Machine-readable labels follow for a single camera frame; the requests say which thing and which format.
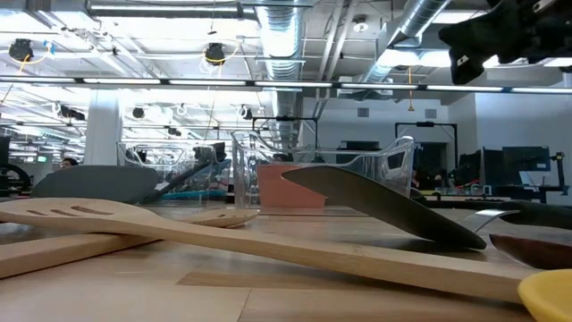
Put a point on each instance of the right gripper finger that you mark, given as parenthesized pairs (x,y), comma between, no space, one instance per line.
(469,31)
(467,67)

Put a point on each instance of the black square spatula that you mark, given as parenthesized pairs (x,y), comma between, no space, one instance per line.
(380,201)

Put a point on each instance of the reddish brown wooden spoon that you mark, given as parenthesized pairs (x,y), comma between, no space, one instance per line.
(536,252)

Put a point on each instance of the wooden slotted spatula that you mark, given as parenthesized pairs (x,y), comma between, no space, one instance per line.
(268,252)

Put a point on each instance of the small blue silicone spatula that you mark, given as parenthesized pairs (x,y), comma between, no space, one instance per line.
(196,195)

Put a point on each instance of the yellow hanging pendant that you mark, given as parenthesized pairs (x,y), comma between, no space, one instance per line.
(410,107)

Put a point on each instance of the black computer monitor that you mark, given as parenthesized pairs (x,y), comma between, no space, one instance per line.
(527,158)
(471,167)

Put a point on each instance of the wide clear plastic bin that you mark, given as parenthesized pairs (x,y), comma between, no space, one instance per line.
(380,188)

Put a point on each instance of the orange plastic bin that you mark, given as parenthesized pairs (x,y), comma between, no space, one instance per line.
(286,188)

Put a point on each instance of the yellow silicone spoon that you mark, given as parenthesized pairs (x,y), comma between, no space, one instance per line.
(549,299)

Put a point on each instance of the black ceiling-mounted device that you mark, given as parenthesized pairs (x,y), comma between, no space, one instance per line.
(214,53)
(20,49)

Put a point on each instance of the narrow clear plastic bin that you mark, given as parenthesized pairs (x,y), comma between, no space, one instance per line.
(134,179)

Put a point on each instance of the white pillar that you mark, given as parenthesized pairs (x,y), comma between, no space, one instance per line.
(103,134)

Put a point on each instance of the dark grey round turner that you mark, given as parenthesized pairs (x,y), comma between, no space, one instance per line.
(89,181)

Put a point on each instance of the person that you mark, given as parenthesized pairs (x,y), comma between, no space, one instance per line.
(69,163)

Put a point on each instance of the light wooden slotted spoon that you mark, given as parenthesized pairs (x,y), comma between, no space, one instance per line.
(44,257)

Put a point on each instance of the silver slanted ventilation duct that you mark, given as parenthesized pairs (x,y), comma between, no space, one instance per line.
(420,18)

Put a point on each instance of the black background rig frame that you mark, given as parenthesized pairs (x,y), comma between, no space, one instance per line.
(424,124)

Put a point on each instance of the silver vertical ventilation duct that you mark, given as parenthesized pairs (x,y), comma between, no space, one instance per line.
(281,40)

